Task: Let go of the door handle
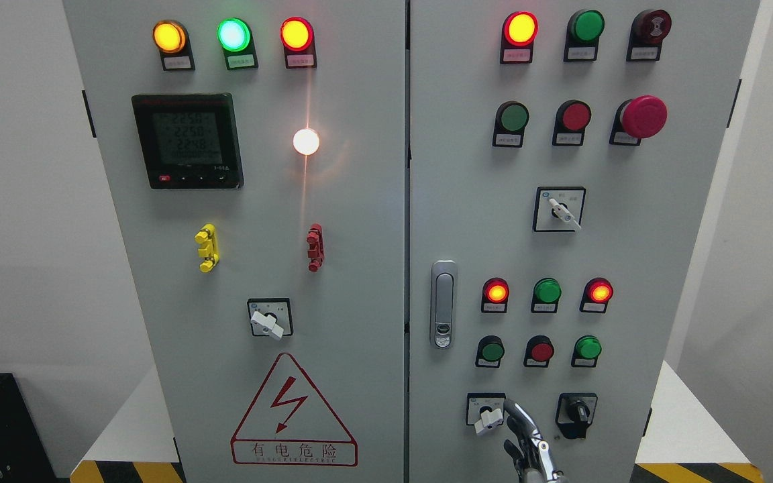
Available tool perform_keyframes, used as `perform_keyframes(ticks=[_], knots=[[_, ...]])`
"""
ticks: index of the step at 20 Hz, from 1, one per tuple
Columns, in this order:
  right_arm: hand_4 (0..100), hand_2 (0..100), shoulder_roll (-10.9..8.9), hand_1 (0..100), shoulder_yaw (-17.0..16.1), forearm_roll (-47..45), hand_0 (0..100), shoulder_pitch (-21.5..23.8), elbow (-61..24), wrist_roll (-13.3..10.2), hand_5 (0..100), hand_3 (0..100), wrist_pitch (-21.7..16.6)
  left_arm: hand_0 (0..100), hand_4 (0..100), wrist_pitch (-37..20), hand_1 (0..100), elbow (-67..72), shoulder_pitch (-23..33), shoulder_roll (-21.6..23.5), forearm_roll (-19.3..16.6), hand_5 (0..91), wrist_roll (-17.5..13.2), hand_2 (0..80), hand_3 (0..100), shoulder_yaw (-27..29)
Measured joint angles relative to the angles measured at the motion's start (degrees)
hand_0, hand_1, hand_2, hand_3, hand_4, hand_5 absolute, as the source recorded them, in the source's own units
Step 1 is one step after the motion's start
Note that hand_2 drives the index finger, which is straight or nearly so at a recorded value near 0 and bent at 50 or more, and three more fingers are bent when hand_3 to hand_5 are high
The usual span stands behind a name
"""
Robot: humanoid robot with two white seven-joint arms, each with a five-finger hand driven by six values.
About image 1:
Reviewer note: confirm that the red lit lamp lower right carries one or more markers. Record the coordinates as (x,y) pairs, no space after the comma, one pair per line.
(596,295)

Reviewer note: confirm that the left door rotary selector switch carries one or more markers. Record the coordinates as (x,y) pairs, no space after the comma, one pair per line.
(270,318)

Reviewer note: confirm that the lower white rotary selector switch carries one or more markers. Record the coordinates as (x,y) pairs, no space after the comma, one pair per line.
(484,411)

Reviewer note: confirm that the grey left cabinet door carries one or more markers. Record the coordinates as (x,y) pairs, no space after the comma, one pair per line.
(348,317)

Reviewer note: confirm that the red push button second row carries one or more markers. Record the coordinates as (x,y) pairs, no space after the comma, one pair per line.
(570,123)

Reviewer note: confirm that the green lamp lower middle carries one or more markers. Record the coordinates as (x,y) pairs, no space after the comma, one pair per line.
(546,295)

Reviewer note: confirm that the red lit lamp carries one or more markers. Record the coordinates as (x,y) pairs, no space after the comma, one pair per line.
(596,295)
(494,297)

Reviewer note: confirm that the grey cabinet door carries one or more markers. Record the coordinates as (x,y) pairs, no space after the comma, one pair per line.
(474,203)
(348,317)

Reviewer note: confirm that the dark red buzzer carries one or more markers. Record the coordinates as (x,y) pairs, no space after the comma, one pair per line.
(648,30)

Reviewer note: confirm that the bright green push button lower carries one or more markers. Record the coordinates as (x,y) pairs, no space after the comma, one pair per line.
(586,352)

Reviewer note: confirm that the black knob selector switch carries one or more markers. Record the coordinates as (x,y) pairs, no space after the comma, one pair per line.
(575,412)

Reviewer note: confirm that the white platform with hazard stripes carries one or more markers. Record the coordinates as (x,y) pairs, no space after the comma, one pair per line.
(683,443)

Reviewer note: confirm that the red mushroom emergency stop button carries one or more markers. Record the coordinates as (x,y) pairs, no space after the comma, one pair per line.
(636,119)

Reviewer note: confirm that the dark green push button lower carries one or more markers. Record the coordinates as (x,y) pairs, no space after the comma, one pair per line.
(489,352)

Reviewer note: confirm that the white lit indicator lamp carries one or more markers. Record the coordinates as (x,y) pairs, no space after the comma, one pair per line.
(306,141)

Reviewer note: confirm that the red terminal connector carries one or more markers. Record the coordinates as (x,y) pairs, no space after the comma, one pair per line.
(315,251)

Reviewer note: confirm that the red lit lamp lower left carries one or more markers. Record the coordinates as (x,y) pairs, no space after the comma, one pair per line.
(494,297)

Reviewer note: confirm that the green push button top row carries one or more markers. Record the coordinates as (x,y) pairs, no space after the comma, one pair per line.
(582,36)

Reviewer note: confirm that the red lit indicator lamp left door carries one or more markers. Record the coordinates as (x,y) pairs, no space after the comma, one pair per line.
(297,38)

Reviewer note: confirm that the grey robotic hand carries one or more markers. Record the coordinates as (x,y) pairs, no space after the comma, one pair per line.
(531,456)

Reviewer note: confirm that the amber indicator lamp top left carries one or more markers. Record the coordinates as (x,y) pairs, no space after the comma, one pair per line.
(173,44)

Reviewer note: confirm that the red lit lamp top right door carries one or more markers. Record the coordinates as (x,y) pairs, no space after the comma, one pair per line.
(517,38)

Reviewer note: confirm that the yellow terminal connector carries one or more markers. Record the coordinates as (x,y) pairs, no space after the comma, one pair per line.
(206,238)

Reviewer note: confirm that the upper right rotary selector switch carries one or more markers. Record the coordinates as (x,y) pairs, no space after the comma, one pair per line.
(559,209)

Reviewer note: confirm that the green push button second row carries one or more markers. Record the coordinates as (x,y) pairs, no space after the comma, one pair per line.
(510,122)

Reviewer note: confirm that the silver door lock handle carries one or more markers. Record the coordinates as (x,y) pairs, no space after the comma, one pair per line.
(443,274)

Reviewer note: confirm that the green lit indicator lamp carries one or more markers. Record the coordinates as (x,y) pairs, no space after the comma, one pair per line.
(237,42)

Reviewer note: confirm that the red electric hazard sign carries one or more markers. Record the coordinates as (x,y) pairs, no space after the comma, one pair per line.
(289,422)

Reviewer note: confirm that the red push button lower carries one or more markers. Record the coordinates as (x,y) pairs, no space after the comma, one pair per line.
(538,352)

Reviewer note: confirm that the black digital power meter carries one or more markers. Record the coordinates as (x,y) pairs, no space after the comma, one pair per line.
(189,141)

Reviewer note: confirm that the grey right cabinet door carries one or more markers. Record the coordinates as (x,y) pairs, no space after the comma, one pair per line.
(474,203)

